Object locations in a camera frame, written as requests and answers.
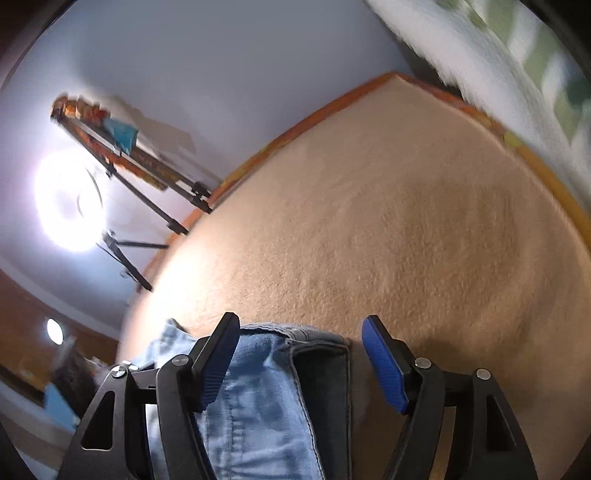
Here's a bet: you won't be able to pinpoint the tall folded tripod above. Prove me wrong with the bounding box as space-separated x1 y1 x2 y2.
51 95 214 236

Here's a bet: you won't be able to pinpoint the small black tripod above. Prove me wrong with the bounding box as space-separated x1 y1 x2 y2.
95 229 169 292

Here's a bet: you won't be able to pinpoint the colourful hanging cloth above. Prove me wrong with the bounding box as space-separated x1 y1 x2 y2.
52 95 178 192

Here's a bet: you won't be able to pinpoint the light blue denim pants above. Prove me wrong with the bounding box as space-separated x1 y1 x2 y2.
131 318 354 480

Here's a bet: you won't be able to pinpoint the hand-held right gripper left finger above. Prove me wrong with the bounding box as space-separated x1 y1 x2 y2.
59 312 241 480

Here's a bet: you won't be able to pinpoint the leopard print cushion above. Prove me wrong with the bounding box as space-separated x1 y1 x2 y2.
51 351 100 407

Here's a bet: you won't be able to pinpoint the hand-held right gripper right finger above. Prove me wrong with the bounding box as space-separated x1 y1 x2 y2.
361 315 539 480

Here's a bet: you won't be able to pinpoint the round ring light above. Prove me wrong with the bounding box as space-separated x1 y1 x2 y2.
33 150 105 252

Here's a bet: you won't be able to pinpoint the green and white throw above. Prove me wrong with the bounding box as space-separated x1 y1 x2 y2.
365 0 591 185

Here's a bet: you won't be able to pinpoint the light blue chair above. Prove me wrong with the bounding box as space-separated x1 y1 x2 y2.
44 383 81 432

